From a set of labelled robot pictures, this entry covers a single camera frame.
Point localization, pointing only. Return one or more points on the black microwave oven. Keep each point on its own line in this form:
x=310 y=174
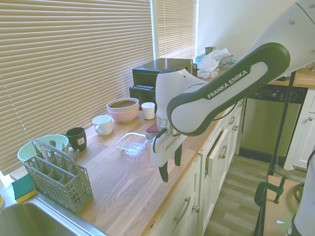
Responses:
x=157 y=64

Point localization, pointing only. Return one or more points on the narrow beige window blinds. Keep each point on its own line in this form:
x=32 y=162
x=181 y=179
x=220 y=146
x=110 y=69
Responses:
x=177 y=27

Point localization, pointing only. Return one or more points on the stainless steel sink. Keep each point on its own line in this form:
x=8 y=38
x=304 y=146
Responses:
x=37 y=221

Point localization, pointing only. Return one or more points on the round metal cabinet knob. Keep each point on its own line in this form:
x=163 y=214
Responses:
x=235 y=127
x=196 y=208

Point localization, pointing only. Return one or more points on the clear glass food container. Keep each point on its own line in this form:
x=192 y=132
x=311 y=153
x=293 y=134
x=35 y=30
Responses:
x=130 y=145

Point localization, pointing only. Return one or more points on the dark green clamp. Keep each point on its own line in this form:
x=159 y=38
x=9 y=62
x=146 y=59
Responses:
x=261 y=189

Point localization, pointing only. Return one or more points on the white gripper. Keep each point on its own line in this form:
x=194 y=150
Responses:
x=165 y=150

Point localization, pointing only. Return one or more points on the yellow plastic item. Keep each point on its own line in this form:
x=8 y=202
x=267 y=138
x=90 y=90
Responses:
x=1 y=201

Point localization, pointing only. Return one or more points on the gray white bowl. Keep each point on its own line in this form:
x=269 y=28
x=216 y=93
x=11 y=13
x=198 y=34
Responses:
x=123 y=104

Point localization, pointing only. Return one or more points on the white plastic bag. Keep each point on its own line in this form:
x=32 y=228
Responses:
x=211 y=61

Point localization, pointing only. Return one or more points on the black camera tripod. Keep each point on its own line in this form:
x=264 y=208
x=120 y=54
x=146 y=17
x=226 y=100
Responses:
x=282 y=123

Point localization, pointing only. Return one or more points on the green yellow sponge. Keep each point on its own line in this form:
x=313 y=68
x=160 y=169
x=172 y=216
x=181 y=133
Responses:
x=23 y=189

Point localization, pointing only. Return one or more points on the metal utensil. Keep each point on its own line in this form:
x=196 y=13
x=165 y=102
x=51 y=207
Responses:
x=76 y=155

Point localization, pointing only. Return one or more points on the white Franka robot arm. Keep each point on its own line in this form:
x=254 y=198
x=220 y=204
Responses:
x=221 y=93

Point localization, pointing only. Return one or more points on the small white cup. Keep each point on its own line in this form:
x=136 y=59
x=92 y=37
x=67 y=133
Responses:
x=148 y=111

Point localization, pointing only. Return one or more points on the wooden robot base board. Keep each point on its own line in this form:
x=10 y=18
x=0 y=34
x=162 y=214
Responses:
x=278 y=216

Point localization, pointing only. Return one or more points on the mint green bowl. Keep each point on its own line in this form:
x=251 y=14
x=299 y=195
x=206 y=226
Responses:
x=24 y=153

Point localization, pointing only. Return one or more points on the wide beige window blinds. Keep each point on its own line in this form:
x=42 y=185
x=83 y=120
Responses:
x=73 y=61

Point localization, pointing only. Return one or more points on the black cup with sticker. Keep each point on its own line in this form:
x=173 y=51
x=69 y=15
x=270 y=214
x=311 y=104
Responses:
x=76 y=140

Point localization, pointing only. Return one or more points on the stainless steel dishwasher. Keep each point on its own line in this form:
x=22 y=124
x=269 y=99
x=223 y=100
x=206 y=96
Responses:
x=265 y=123

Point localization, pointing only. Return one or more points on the wide white mug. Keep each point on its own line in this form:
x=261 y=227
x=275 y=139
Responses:
x=103 y=125

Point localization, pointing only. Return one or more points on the gray plastic cutlery basket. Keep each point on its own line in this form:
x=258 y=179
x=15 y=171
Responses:
x=61 y=186

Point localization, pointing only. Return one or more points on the white kitchen base cabinet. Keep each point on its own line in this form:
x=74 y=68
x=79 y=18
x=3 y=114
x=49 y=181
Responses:
x=214 y=191

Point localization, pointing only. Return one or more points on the clear box dark lid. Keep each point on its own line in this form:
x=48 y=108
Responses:
x=226 y=60

